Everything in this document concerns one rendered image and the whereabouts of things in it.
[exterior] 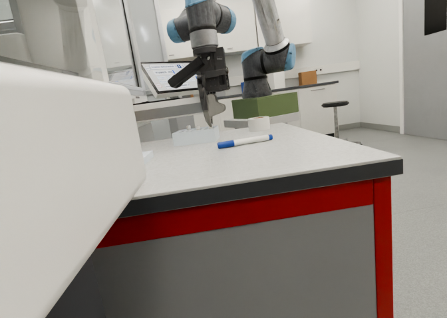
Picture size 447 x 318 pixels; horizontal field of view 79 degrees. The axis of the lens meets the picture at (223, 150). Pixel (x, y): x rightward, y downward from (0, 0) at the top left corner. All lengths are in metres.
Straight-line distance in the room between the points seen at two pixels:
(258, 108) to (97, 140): 1.12
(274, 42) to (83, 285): 1.16
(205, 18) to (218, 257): 0.58
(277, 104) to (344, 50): 4.27
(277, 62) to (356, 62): 4.32
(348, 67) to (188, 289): 5.22
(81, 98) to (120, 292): 0.37
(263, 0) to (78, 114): 1.11
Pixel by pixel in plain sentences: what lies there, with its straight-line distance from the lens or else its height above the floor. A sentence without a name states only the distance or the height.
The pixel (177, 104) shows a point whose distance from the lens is 0.97.
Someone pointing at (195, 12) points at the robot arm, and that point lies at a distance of 0.79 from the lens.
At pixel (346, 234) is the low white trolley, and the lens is 0.49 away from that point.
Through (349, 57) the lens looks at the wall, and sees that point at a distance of 5.59.
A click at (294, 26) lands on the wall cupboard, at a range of 4.83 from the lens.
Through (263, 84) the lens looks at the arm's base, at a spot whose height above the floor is 0.91.
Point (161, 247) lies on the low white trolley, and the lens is 0.45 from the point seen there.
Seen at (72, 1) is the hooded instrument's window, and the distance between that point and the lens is 0.25.
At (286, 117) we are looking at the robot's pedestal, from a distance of 1.36.
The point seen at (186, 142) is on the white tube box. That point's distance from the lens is 0.79.
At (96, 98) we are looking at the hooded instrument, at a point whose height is 0.89.
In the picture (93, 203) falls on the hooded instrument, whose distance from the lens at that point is 0.17.
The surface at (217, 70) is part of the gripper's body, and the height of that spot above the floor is 0.95.
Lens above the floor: 0.88
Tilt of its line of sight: 11 degrees down
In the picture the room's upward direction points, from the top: 8 degrees counter-clockwise
